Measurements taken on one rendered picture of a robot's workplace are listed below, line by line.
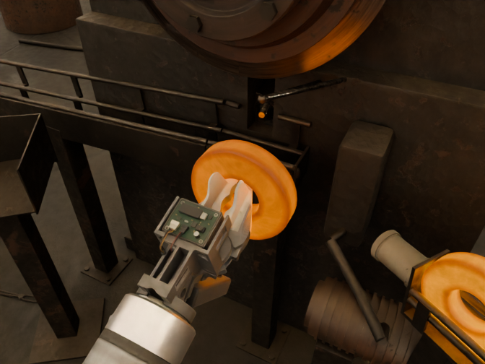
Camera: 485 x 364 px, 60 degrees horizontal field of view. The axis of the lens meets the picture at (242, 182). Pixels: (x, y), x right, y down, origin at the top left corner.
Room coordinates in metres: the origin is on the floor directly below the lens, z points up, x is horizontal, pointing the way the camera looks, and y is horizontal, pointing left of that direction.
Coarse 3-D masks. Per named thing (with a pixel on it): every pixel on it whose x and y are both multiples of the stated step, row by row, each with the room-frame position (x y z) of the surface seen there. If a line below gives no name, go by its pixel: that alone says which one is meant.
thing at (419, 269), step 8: (432, 256) 0.41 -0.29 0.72; (440, 256) 0.41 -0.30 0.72; (416, 264) 0.40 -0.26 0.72; (424, 264) 0.40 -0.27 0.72; (416, 272) 0.39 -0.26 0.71; (408, 280) 0.39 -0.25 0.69; (416, 280) 0.39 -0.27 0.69; (408, 288) 0.38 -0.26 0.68; (416, 288) 0.39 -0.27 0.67; (408, 296) 0.38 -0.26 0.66; (408, 304) 0.38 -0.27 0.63
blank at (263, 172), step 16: (224, 144) 0.46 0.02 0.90; (240, 144) 0.45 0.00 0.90; (208, 160) 0.45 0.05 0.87; (224, 160) 0.44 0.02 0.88; (240, 160) 0.43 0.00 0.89; (256, 160) 0.42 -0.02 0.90; (272, 160) 0.43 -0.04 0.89; (192, 176) 0.46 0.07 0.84; (208, 176) 0.45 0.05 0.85; (224, 176) 0.44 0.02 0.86; (240, 176) 0.43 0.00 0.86; (256, 176) 0.42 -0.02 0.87; (272, 176) 0.41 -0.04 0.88; (288, 176) 0.42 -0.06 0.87; (256, 192) 0.42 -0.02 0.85; (272, 192) 0.41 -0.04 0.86; (288, 192) 0.41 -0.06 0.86; (224, 208) 0.44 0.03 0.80; (256, 208) 0.43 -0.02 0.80; (272, 208) 0.40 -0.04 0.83; (288, 208) 0.40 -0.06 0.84; (256, 224) 0.41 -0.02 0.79; (272, 224) 0.40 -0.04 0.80
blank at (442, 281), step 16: (448, 256) 0.38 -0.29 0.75; (464, 256) 0.37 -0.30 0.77; (480, 256) 0.36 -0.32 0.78; (432, 272) 0.38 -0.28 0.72; (448, 272) 0.36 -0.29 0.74; (464, 272) 0.35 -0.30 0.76; (480, 272) 0.34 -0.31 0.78; (432, 288) 0.37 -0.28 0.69; (448, 288) 0.35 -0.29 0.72; (464, 288) 0.34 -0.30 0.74; (480, 288) 0.33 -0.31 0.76; (448, 304) 0.35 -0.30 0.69; (464, 320) 0.33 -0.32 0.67; (480, 320) 0.33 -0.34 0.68; (480, 336) 0.30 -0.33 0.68
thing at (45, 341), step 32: (0, 128) 0.80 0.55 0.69; (32, 128) 0.81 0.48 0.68; (0, 160) 0.80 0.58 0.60; (32, 160) 0.69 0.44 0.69; (0, 192) 0.69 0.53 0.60; (32, 192) 0.64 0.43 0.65; (0, 224) 0.67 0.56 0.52; (32, 224) 0.72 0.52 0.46; (32, 256) 0.67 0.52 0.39; (32, 288) 0.67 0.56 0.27; (64, 288) 0.73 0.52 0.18; (64, 320) 0.67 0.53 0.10; (96, 320) 0.73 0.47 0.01; (32, 352) 0.62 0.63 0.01; (64, 352) 0.62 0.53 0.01
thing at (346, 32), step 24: (144, 0) 0.77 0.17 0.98; (360, 0) 0.60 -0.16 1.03; (384, 0) 0.59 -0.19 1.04; (168, 24) 0.75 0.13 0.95; (360, 24) 0.60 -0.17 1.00; (192, 48) 0.73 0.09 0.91; (312, 48) 0.63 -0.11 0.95; (336, 48) 0.61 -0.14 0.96; (240, 72) 0.68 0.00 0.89; (264, 72) 0.66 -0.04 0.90; (288, 72) 0.64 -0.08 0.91
